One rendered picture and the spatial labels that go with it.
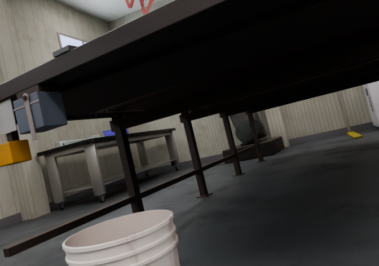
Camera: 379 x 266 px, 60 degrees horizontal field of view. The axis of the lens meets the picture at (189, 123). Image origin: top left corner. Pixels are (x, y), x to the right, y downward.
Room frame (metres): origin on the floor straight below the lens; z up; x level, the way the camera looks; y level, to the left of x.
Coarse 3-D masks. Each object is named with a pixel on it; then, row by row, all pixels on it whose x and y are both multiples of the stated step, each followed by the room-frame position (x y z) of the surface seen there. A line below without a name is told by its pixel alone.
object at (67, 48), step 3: (69, 45) 1.01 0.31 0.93; (60, 48) 1.02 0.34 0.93; (63, 48) 1.02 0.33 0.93; (66, 48) 1.01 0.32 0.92; (69, 48) 1.01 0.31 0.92; (72, 48) 1.02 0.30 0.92; (57, 51) 1.03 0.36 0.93; (60, 51) 1.02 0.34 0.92; (63, 51) 1.02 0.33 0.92; (66, 51) 1.01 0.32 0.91; (54, 54) 1.04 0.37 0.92; (57, 54) 1.03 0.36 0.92; (60, 54) 1.03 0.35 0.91
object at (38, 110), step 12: (24, 96) 1.09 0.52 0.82; (36, 96) 1.08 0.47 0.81; (48, 96) 1.11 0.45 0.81; (60, 96) 1.16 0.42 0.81; (24, 108) 1.11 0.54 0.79; (36, 108) 1.08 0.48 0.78; (48, 108) 1.10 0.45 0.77; (60, 108) 1.15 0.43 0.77; (24, 120) 1.12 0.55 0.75; (36, 120) 1.09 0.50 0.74; (48, 120) 1.09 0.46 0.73; (60, 120) 1.14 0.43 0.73; (24, 132) 1.13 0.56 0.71; (36, 132) 1.19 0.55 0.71
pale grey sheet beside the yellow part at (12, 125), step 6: (6, 102) 1.20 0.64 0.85; (0, 108) 1.22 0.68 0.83; (6, 108) 1.20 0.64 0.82; (12, 108) 1.19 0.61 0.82; (0, 114) 1.22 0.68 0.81; (6, 114) 1.20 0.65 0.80; (12, 114) 1.19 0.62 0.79; (0, 120) 1.22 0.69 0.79; (6, 120) 1.21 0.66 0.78; (12, 120) 1.19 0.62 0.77; (0, 126) 1.23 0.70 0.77; (6, 126) 1.21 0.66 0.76; (12, 126) 1.19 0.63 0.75; (0, 132) 1.23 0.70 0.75; (6, 132) 1.21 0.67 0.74
